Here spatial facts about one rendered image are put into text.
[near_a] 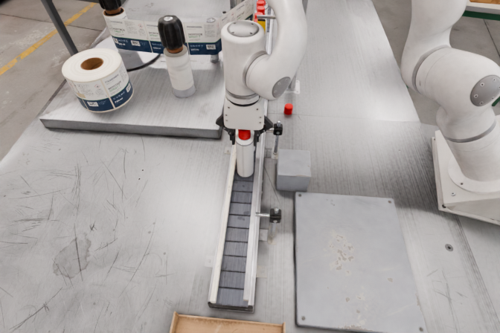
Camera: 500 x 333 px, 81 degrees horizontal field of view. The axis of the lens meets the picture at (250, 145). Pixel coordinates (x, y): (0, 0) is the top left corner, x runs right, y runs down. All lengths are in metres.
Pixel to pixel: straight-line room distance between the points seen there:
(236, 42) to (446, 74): 0.44
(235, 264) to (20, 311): 0.54
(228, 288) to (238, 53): 0.54
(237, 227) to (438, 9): 0.68
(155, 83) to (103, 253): 0.68
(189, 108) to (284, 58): 0.66
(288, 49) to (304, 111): 0.67
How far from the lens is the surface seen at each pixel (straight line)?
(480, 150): 0.95
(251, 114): 0.69
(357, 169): 1.05
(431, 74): 0.78
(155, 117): 1.13
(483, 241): 1.10
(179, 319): 0.84
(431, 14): 0.74
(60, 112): 1.30
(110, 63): 1.19
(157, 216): 0.94
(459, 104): 0.75
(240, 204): 0.86
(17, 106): 3.07
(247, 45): 0.56
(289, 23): 0.54
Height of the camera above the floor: 1.64
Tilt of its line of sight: 51 degrees down
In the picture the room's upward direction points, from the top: straight up
